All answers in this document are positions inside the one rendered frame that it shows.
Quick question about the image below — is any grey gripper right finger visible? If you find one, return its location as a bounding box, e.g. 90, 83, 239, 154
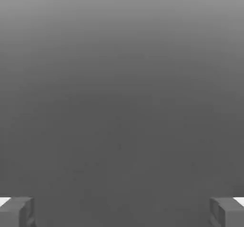
208, 196, 244, 227

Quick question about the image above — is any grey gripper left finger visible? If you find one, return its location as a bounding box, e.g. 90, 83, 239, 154
0, 196, 36, 227

